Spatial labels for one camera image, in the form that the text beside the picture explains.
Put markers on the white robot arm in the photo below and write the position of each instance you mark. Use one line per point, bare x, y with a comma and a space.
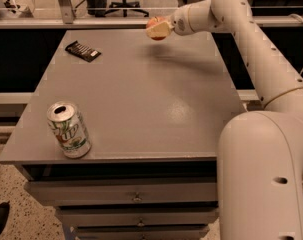
260, 153

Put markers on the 7up soda can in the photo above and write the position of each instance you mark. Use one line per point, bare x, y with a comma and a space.
67, 124

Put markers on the grey drawer cabinet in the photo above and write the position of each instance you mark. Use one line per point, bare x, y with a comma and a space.
154, 111

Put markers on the red apple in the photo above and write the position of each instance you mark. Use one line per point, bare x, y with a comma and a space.
156, 27

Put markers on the black rxbar chocolate wrapper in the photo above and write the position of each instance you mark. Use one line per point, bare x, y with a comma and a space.
82, 51

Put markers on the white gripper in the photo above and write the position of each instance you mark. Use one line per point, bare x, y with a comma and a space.
179, 23

